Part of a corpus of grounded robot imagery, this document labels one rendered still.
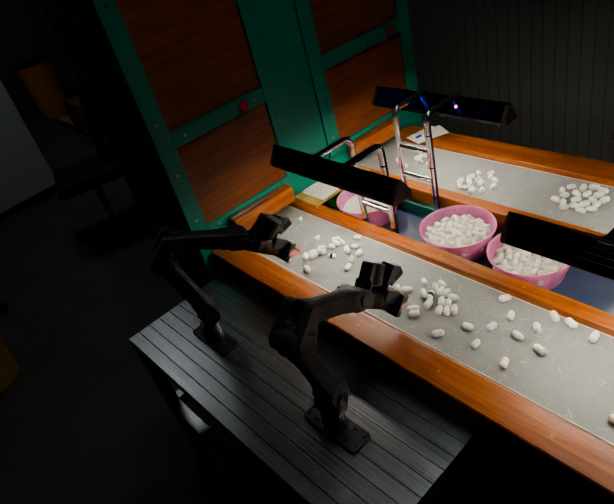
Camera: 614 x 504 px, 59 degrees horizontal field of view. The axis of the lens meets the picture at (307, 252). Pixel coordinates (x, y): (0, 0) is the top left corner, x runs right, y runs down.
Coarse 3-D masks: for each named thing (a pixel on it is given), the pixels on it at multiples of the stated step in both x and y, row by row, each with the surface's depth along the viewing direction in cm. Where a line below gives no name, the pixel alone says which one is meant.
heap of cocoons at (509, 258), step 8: (504, 248) 181; (512, 248) 180; (496, 256) 180; (504, 256) 179; (512, 256) 177; (520, 256) 175; (528, 256) 176; (536, 256) 173; (496, 264) 177; (504, 264) 175; (512, 264) 174; (520, 264) 174; (528, 264) 172; (536, 264) 170; (544, 264) 169; (552, 264) 170; (560, 264) 168; (512, 272) 170; (520, 272) 171; (528, 272) 168; (536, 272) 169; (544, 272) 167
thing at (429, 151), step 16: (416, 96) 207; (448, 96) 197; (432, 112) 192; (400, 144) 210; (432, 144) 197; (400, 160) 214; (432, 160) 201; (416, 176) 212; (432, 176) 205; (432, 192) 209; (416, 208) 221; (432, 208) 215
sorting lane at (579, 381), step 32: (320, 224) 220; (320, 256) 202; (384, 256) 193; (416, 288) 175; (480, 288) 168; (384, 320) 167; (416, 320) 164; (448, 320) 160; (480, 320) 157; (512, 320) 155; (544, 320) 152; (448, 352) 151; (480, 352) 148; (512, 352) 145; (576, 352) 141; (608, 352) 138; (512, 384) 137; (544, 384) 135; (576, 384) 133; (608, 384) 131; (576, 416) 126
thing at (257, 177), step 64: (64, 0) 180; (128, 0) 170; (192, 0) 183; (256, 0) 198; (320, 0) 216; (384, 0) 238; (128, 64) 175; (192, 64) 190; (256, 64) 205; (320, 64) 225; (384, 64) 250; (128, 128) 201; (192, 128) 197; (256, 128) 216; (320, 128) 237; (192, 192) 205; (256, 192) 226
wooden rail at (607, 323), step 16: (304, 208) 230; (320, 208) 226; (336, 224) 217; (352, 224) 210; (368, 224) 207; (384, 240) 197; (400, 240) 194; (416, 256) 188; (432, 256) 182; (448, 256) 180; (464, 272) 173; (480, 272) 170; (496, 272) 169; (496, 288) 166; (512, 288) 161; (528, 288) 160; (544, 304) 154; (560, 304) 152; (576, 304) 150; (576, 320) 148; (592, 320) 145; (608, 320) 143
